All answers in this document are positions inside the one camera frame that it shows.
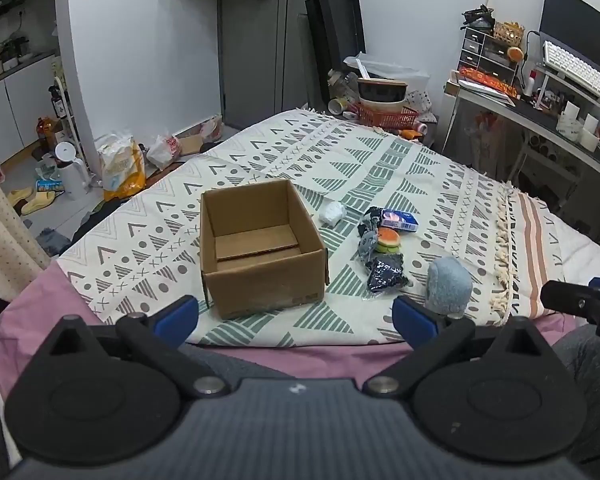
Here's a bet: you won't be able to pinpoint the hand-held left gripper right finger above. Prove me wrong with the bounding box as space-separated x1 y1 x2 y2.
362 296 567 400

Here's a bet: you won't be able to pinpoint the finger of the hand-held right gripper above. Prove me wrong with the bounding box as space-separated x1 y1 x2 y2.
540 276 600 339

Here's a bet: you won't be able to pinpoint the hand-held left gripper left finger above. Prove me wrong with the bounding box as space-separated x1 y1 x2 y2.
32 296 231 400

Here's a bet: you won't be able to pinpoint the dark packaged socks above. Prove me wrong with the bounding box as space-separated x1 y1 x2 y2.
365 254 411 295

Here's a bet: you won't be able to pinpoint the grey patterned sock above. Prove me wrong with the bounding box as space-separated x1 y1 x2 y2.
356 234 380 263

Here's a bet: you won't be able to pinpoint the brown cardboard box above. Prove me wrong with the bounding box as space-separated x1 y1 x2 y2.
199 178 329 321

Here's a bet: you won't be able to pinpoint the blue white tissue packet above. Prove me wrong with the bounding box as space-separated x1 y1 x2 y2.
381 208 419 233

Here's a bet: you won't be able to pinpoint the grey-blue fuzzy plush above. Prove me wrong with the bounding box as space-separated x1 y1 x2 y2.
425 256 473 321

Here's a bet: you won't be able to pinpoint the orange striped blanket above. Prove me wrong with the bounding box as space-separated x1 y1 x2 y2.
500 192 600 318

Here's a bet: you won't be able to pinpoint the burger plush toy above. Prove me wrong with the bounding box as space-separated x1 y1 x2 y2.
375 226 402 255

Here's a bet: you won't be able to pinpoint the person's grey trouser leg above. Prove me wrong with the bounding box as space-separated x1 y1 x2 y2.
550 322 600 466

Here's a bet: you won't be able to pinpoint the dark rolled sock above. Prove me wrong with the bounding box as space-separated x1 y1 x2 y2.
357 206 387 236

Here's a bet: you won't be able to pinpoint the crumpled white sock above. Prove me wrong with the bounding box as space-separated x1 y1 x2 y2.
319 201 347 226

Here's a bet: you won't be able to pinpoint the pink bed sheet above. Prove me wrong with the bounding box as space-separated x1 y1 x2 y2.
0 259 578 401

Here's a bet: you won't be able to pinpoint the green grey patterned blanket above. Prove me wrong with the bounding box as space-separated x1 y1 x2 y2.
57 108 518 348

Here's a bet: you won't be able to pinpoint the yellow white sack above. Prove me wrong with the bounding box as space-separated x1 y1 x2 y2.
96 132 147 202

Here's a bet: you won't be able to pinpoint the white red plastic bag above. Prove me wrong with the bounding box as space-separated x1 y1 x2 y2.
146 134 183 170

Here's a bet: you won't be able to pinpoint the small floor cardboard box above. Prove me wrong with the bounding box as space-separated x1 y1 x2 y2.
177 130 206 156

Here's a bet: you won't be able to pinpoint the yellow slipper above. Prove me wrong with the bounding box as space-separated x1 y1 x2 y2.
21 191 57 216
6 187 35 207

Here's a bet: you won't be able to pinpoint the white desk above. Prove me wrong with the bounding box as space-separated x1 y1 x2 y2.
442 77 600 196

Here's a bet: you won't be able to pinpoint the white kettle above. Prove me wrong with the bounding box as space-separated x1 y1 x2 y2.
54 142 92 201

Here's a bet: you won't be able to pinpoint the cream dotted cloth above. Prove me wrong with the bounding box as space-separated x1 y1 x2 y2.
0 155 51 301

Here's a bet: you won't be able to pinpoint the red plastic basket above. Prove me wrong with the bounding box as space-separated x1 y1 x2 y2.
349 101 421 133

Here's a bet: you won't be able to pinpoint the white dotted fabric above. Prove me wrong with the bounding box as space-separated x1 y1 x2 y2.
405 89 436 121

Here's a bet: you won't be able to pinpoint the orange bottle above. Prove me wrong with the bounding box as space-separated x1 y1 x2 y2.
36 117 53 151

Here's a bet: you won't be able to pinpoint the white keyboard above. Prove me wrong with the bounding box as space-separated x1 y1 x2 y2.
542 40 600 111

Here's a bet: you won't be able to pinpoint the black cream bowl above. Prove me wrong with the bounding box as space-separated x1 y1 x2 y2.
356 77 411 115

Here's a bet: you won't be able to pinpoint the white storage rack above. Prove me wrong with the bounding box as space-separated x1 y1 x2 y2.
50 57 88 161

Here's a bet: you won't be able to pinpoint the red printed packet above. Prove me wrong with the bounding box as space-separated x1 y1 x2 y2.
455 66 522 101

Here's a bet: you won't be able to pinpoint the clear plastic bag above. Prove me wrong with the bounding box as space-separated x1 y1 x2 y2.
342 52 431 93

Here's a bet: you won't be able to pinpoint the white kitchen cabinet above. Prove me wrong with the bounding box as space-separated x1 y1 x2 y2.
0 50 66 166

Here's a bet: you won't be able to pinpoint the grey drawer organizer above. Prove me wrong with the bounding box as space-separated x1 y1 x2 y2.
460 25 518 73

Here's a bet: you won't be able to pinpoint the black desk monitor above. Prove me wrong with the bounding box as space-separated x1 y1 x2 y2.
538 0 600 77

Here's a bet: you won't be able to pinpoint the woven basket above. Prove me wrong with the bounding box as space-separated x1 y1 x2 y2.
494 21 526 47

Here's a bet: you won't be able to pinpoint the grey door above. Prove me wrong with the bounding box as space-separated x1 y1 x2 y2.
215 0 341 131

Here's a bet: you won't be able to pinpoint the black leaning monitor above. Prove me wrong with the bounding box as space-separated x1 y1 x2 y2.
305 0 367 111

